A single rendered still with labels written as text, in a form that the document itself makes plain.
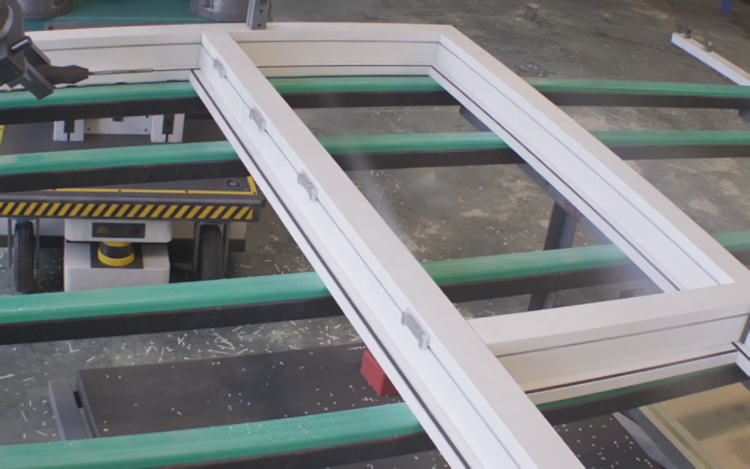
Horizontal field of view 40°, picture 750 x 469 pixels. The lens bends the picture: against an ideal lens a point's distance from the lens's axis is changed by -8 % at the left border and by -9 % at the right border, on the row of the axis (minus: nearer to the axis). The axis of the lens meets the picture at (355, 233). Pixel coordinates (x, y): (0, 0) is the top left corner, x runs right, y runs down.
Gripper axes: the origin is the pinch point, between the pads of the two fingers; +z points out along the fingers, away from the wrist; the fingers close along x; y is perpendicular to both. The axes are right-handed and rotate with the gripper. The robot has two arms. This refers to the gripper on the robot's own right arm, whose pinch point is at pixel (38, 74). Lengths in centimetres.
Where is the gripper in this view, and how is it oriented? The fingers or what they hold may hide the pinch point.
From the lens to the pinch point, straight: 154.8
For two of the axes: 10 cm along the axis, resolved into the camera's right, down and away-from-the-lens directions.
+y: 9.2, -3.7, -1.6
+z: 3.0, 3.8, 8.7
